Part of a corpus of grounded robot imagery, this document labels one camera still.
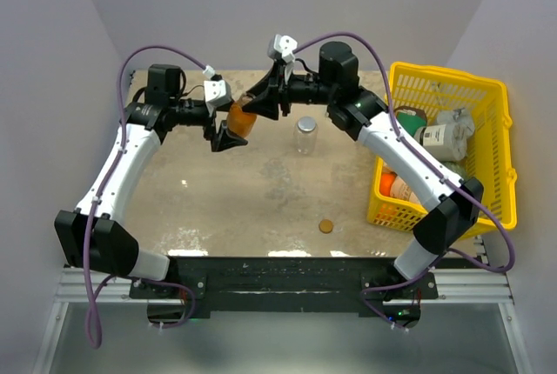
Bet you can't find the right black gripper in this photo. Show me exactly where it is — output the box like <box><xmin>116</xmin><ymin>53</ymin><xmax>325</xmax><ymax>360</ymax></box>
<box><xmin>245</xmin><ymin>59</ymin><xmax>337</xmax><ymax>120</ymax></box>

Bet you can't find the orange juice bottle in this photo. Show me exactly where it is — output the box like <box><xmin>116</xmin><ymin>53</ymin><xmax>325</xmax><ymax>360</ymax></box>
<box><xmin>226</xmin><ymin>93</ymin><xmax>258</xmax><ymax>138</ymax></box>

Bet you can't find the clear glass bottle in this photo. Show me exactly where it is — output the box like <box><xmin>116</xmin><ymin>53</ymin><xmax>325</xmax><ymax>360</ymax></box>
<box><xmin>294</xmin><ymin>124</ymin><xmax>318</xmax><ymax>154</ymax></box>

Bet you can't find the brown bottle cap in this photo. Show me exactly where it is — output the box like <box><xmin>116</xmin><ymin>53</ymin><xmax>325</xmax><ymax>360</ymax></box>
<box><xmin>319</xmin><ymin>219</ymin><xmax>334</xmax><ymax>234</ymax></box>

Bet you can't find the silver bottle cap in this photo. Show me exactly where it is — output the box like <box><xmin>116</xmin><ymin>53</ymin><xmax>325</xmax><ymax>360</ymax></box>
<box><xmin>297</xmin><ymin>116</ymin><xmax>317</xmax><ymax>132</ymax></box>

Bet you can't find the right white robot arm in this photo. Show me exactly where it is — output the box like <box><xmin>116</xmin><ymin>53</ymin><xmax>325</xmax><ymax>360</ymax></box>
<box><xmin>244</xmin><ymin>35</ymin><xmax>483</xmax><ymax>298</ymax></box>

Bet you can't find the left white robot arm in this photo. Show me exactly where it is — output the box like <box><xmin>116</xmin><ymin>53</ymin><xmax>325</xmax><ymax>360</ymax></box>
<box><xmin>54</xmin><ymin>64</ymin><xmax>247</xmax><ymax>297</ymax></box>

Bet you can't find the small labelled bottle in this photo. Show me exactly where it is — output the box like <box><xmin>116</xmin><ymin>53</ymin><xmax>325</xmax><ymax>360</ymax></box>
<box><xmin>381</xmin><ymin>162</ymin><xmax>397</xmax><ymax>174</ymax></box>

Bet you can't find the orange ball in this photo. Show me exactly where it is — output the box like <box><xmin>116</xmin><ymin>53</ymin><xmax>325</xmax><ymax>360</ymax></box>
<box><xmin>379</xmin><ymin>172</ymin><xmax>397</xmax><ymax>197</ymax></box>

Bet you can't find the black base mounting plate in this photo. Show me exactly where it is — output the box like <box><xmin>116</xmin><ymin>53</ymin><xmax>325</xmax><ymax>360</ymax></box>
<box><xmin>130</xmin><ymin>257</ymin><xmax>439</xmax><ymax>324</ymax></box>

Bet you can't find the pink toilet paper roll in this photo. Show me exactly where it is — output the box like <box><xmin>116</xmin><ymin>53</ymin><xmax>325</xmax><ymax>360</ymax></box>
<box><xmin>389</xmin><ymin>176</ymin><xmax>421</xmax><ymax>204</ymax></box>

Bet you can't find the white labelled jar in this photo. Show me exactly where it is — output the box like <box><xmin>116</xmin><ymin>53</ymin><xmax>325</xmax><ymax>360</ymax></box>
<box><xmin>413</xmin><ymin>124</ymin><xmax>467</xmax><ymax>162</ymax></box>

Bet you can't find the green round sponge ball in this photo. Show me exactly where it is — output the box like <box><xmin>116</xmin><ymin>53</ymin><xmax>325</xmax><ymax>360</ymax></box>
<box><xmin>443</xmin><ymin>162</ymin><xmax>469</xmax><ymax>180</ymax></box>

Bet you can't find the yellow plastic basket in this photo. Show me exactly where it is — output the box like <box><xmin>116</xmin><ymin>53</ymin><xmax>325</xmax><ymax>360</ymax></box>
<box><xmin>366</xmin><ymin>62</ymin><xmax>518</xmax><ymax>232</ymax></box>

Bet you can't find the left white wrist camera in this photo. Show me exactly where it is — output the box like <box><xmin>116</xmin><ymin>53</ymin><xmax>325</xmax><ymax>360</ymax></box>
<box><xmin>204</xmin><ymin>79</ymin><xmax>234</xmax><ymax>114</ymax></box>

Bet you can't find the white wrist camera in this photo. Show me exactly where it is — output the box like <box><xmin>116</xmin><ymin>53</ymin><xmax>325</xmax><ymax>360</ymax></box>
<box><xmin>267</xmin><ymin>34</ymin><xmax>298</xmax><ymax>63</ymax></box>
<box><xmin>204</xmin><ymin>79</ymin><xmax>234</xmax><ymax>114</ymax></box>

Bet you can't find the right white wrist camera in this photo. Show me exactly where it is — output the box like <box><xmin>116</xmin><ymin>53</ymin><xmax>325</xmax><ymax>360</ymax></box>
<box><xmin>267</xmin><ymin>34</ymin><xmax>298</xmax><ymax>63</ymax></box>

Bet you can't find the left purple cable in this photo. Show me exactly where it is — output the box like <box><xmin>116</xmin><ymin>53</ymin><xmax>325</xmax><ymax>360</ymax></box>
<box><xmin>83</xmin><ymin>45</ymin><xmax>217</xmax><ymax>350</ymax></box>

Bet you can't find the aluminium rail frame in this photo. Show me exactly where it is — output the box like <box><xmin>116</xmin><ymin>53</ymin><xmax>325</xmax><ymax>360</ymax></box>
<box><xmin>34</xmin><ymin>257</ymin><xmax>531</xmax><ymax>373</ymax></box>

